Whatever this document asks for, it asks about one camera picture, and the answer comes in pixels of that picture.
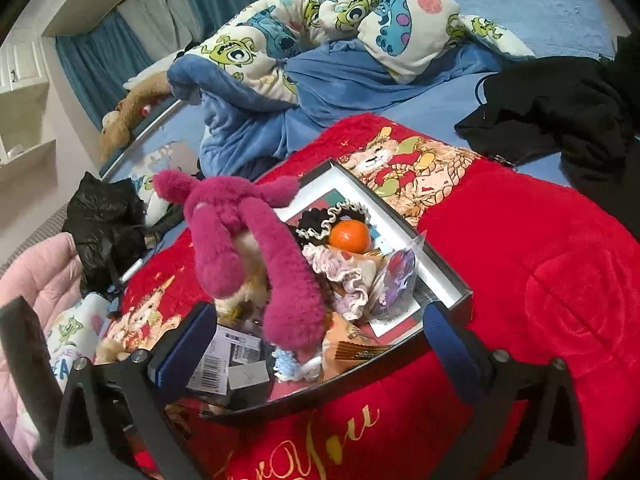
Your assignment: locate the black framed shallow box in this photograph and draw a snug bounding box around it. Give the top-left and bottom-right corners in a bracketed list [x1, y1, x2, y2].
[200, 159, 473, 416]

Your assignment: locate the white wall shelf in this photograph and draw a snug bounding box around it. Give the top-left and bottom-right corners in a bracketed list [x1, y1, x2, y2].
[0, 35, 58, 181]

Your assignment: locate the beige plush toy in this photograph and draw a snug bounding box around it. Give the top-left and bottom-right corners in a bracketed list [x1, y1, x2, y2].
[215, 232, 273, 321]

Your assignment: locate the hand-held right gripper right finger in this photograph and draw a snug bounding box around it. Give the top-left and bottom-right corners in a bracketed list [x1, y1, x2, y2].
[422, 302, 591, 480]

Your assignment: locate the pink plush toy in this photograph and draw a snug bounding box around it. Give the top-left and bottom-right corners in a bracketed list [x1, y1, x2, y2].
[152, 170, 331, 348]

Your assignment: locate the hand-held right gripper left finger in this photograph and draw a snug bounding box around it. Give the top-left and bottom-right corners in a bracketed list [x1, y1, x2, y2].
[50, 301, 221, 480]

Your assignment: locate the metal bed rail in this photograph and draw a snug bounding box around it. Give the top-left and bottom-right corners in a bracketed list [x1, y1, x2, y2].
[99, 100, 185, 178]

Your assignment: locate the orange mandarin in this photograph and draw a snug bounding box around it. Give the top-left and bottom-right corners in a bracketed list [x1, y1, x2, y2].
[328, 219, 372, 254]

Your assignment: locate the purple badge packet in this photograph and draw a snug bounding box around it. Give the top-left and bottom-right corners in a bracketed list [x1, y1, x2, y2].
[372, 234, 426, 323]

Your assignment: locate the teal curtain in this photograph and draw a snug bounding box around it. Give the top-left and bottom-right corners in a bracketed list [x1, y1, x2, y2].
[55, 0, 283, 131]

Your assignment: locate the white curtain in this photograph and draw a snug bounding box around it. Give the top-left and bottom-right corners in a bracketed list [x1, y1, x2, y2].
[117, 0, 201, 61]

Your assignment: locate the black scrunchie with white trim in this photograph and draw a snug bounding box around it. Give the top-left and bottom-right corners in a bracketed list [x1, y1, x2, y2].
[295, 201, 371, 250]

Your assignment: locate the orange snack packet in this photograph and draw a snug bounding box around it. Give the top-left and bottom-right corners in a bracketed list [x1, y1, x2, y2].
[320, 317, 393, 383]

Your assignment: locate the black plastic bag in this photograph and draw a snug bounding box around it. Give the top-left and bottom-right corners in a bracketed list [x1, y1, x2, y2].
[62, 172, 148, 296]

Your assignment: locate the blue bed sheet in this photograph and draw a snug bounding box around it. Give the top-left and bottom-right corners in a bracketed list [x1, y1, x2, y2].
[97, 0, 626, 261]

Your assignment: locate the red bear printed blanket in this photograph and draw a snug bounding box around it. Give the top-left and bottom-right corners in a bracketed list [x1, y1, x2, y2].
[95, 114, 640, 480]

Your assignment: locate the brown plush toy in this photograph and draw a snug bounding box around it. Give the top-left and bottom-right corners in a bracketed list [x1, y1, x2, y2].
[97, 72, 176, 163]

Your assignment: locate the barcode label card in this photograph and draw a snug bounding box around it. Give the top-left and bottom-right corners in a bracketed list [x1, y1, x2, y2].
[187, 325, 263, 393]

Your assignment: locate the pink quilted jacket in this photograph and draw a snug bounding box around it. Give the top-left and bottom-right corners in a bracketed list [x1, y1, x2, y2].
[0, 232, 86, 476]

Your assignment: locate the black garment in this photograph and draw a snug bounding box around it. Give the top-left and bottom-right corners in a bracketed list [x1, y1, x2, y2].
[454, 35, 640, 241]

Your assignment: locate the white cartoon printed cloth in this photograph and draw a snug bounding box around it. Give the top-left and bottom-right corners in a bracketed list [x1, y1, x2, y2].
[47, 292, 116, 361]

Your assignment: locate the pink lace scrunchie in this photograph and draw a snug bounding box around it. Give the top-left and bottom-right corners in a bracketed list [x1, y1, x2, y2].
[302, 245, 386, 321]

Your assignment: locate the cartoon printed blue quilt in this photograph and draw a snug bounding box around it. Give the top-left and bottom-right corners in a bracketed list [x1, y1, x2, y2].
[167, 0, 536, 181]

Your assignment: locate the blue and white scrunchie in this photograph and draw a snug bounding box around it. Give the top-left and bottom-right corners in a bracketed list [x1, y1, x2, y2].
[272, 347, 323, 383]

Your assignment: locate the dark cloth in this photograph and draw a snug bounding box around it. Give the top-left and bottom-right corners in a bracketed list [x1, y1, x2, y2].
[145, 195, 191, 236]

